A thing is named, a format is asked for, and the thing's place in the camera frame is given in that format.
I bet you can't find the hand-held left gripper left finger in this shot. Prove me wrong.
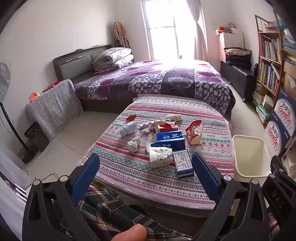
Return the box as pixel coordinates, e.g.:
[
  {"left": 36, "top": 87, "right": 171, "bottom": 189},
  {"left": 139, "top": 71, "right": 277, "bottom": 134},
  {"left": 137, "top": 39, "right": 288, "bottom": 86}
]
[{"left": 22, "top": 153, "right": 100, "bottom": 241}]

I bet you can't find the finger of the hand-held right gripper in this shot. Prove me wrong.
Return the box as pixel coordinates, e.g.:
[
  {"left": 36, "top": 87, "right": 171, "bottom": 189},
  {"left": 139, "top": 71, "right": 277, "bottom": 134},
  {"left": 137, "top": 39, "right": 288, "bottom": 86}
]
[{"left": 269, "top": 155, "right": 296, "bottom": 186}]

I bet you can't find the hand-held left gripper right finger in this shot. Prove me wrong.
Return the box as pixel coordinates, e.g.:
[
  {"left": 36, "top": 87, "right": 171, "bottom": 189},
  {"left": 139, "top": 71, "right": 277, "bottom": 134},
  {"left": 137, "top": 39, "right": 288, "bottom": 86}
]
[{"left": 191, "top": 152, "right": 270, "bottom": 241}]

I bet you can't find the blue white labelled box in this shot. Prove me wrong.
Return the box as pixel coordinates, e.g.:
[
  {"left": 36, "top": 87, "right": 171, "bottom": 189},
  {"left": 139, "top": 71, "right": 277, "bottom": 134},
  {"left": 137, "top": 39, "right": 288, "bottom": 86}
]
[{"left": 173, "top": 149, "right": 195, "bottom": 179}]

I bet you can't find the white plastic trash bin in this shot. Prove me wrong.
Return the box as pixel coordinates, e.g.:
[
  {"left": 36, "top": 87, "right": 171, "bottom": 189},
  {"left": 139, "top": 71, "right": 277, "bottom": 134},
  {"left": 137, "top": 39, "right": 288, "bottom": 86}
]
[{"left": 232, "top": 134, "right": 276, "bottom": 179}]

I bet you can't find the red snack bag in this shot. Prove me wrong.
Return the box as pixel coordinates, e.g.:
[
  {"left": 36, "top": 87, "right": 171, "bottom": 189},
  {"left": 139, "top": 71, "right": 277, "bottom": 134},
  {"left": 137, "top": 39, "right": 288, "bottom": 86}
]
[{"left": 185, "top": 120, "right": 203, "bottom": 145}]

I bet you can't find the blue carton box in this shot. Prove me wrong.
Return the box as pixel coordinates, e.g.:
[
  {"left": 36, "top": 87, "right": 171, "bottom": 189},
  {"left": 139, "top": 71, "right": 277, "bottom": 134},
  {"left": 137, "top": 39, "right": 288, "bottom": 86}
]
[
  {"left": 155, "top": 131, "right": 185, "bottom": 144},
  {"left": 150, "top": 141, "right": 187, "bottom": 152}
]

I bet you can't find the red white small box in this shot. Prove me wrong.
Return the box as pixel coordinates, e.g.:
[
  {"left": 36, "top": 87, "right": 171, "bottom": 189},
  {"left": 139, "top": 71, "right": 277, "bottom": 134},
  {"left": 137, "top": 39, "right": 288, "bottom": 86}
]
[{"left": 154, "top": 122, "right": 179, "bottom": 134}]

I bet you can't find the person's left hand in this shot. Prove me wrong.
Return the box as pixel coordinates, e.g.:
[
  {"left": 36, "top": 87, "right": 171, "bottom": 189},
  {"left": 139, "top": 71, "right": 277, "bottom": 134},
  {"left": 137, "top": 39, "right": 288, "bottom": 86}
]
[{"left": 108, "top": 224, "right": 148, "bottom": 241}]

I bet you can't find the blue water carton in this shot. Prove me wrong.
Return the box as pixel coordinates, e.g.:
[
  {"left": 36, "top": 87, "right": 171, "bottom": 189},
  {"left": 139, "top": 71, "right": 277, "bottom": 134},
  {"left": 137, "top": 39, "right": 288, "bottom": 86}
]
[
  {"left": 273, "top": 89, "right": 296, "bottom": 131},
  {"left": 265, "top": 115, "right": 294, "bottom": 155}
]

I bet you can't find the person's plaid trouser leg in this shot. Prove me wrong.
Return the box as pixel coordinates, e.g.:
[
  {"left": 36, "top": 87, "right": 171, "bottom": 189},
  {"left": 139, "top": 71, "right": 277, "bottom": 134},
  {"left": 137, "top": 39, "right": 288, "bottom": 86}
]
[{"left": 59, "top": 184, "right": 195, "bottom": 241}]

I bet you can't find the striped patterned tablecloth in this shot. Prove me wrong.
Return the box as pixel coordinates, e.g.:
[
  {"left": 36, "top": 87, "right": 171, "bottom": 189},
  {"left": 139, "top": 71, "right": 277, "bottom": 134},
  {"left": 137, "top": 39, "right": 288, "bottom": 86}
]
[{"left": 81, "top": 94, "right": 234, "bottom": 210}]

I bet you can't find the crumpled white tissue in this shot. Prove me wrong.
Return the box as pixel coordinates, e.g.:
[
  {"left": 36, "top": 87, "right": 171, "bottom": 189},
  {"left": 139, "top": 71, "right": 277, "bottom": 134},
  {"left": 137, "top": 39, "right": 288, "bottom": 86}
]
[{"left": 127, "top": 137, "right": 142, "bottom": 153}]

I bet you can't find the rolled white paper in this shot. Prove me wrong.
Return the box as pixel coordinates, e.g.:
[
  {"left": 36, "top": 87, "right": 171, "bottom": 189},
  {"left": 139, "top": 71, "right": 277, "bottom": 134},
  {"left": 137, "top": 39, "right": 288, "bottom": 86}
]
[{"left": 119, "top": 121, "right": 137, "bottom": 137}]

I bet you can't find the black storage box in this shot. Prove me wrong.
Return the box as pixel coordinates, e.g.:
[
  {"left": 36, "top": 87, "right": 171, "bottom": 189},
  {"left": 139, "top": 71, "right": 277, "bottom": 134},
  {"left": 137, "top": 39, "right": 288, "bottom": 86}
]
[{"left": 24, "top": 122, "right": 49, "bottom": 153}]

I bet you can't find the pile of books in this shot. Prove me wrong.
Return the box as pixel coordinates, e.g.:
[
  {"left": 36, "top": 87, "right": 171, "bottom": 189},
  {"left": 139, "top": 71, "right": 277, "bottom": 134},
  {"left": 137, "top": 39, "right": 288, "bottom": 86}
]
[{"left": 252, "top": 91, "right": 275, "bottom": 124}]

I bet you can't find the crumpled stained tissue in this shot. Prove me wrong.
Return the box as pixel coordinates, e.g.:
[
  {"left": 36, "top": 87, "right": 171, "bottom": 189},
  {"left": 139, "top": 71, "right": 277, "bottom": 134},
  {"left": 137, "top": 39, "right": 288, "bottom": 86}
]
[{"left": 165, "top": 113, "right": 183, "bottom": 121}]

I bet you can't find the grey cloth covered chair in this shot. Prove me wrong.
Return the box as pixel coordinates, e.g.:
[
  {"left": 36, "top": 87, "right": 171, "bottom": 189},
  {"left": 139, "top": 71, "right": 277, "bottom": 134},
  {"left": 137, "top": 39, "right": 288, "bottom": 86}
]
[{"left": 25, "top": 79, "right": 84, "bottom": 142}]

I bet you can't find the white printed board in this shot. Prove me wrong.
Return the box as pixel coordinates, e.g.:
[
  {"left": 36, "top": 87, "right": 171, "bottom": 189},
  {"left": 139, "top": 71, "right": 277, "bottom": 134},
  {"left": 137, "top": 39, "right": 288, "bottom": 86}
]
[{"left": 0, "top": 141, "right": 31, "bottom": 232}]

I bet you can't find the white striped wrapper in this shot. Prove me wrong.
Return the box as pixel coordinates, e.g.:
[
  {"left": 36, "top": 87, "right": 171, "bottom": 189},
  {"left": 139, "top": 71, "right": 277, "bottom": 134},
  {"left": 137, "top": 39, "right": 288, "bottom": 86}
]
[{"left": 139, "top": 119, "right": 167, "bottom": 128}]

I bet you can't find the wooden bookshelf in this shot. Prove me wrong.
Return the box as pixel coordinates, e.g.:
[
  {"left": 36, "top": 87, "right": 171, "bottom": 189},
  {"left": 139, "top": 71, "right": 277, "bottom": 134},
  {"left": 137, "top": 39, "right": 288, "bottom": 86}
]
[{"left": 254, "top": 14, "right": 284, "bottom": 99}]

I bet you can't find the red cloth item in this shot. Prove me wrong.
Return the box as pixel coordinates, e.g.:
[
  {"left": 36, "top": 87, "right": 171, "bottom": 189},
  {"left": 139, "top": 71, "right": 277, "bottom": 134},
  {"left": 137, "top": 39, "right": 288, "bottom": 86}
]
[{"left": 43, "top": 81, "right": 61, "bottom": 93}]

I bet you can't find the brown cardboard box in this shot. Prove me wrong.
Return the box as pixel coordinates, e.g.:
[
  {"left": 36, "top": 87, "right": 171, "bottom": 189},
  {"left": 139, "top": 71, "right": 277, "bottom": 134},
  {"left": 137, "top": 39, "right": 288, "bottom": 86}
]
[{"left": 281, "top": 53, "right": 296, "bottom": 93}]

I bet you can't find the black leather bench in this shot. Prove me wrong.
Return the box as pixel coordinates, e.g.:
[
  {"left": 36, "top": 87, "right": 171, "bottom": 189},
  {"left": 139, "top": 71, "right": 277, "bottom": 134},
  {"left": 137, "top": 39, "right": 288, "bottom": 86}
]
[{"left": 220, "top": 61, "right": 255, "bottom": 103}]

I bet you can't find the row of shelved books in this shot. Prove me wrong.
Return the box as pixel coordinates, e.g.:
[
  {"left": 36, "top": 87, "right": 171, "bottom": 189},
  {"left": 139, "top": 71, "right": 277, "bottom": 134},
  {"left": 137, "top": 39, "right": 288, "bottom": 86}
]
[{"left": 257, "top": 35, "right": 282, "bottom": 95}]

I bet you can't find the purple patterned bed blanket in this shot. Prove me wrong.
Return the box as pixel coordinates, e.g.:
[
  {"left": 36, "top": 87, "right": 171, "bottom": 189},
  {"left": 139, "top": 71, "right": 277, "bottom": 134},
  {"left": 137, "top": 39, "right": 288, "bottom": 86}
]
[{"left": 70, "top": 59, "right": 236, "bottom": 120}]

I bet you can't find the dark bed headboard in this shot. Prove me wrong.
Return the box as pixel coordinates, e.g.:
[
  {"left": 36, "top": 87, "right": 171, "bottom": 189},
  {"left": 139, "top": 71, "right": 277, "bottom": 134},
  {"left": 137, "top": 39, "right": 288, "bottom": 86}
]
[{"left": 52, "top": 44, "right": 135, "bottom": 82}]

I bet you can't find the folded floral quilt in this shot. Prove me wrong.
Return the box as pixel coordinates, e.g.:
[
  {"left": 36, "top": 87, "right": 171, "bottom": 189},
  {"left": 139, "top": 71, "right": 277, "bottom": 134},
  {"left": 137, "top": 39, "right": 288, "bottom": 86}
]
[{"left": 91, "top": 47, "right": 135, "bottom": 74}]

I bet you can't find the stack of folded clothes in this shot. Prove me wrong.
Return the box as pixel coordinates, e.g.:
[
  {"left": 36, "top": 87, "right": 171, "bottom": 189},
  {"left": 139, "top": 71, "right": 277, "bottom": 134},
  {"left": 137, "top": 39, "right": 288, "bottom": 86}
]
[{"left": 223, "top": 47, "right": 253, "bottom": 69}]

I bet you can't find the standing fan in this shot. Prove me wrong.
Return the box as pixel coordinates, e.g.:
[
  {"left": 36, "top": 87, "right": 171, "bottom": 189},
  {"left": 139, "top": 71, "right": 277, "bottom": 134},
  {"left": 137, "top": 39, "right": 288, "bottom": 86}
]
[{"left": 0, "top": 62, "right": 38, "bottom": 164}]

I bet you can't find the white cabinet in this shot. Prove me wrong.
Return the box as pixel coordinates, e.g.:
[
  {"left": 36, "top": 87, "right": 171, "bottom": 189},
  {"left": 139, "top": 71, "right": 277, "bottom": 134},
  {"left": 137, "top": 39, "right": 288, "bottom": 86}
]
[{"left": 217, "top": 30, "right": 245, "bottom": 63}]

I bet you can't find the pale curtain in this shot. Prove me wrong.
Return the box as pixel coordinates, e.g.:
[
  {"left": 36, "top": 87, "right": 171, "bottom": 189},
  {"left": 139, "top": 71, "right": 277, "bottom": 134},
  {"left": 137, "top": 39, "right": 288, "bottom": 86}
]
[{"left": 187, "top": 0, "right": 209, "bottom": 62}]

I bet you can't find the plaid bag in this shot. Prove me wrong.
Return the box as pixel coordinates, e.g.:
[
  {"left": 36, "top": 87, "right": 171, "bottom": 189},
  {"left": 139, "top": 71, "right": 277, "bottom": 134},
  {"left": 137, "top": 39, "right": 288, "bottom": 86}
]
[{"left": 113, "top": 21, "right": 130, "bottom": 48}]

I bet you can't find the red plush item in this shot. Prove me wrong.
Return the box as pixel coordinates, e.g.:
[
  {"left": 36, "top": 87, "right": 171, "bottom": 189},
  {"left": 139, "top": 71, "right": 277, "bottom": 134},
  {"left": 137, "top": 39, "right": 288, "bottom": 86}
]
[{"left": 216, "top": 25, "right": 232, "bottom": 36}]

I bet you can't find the window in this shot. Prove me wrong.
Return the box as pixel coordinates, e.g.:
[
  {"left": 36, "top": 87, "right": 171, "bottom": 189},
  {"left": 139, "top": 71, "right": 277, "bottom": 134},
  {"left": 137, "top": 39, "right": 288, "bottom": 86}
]
[{"left": 140, "top": 0, "right": 197, "bottom": 61}]

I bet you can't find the black cable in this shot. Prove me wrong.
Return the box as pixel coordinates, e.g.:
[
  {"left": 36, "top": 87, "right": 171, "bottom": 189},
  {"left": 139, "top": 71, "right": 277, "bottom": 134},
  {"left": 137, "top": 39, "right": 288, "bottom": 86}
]
[{"left": 25, "top": 172, "right": 61, "bottom": 190}]

